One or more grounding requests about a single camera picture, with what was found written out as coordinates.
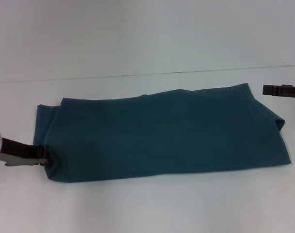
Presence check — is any teal t-shirt with FREE print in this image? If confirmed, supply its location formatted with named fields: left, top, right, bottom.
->
left=33, top=83, right=293, bottom=183

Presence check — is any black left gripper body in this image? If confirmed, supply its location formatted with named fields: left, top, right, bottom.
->
left=0, top=137, right=36, bottom=160

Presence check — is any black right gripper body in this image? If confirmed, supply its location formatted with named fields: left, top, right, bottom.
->
left=280, top=84, right=295, bottom=101

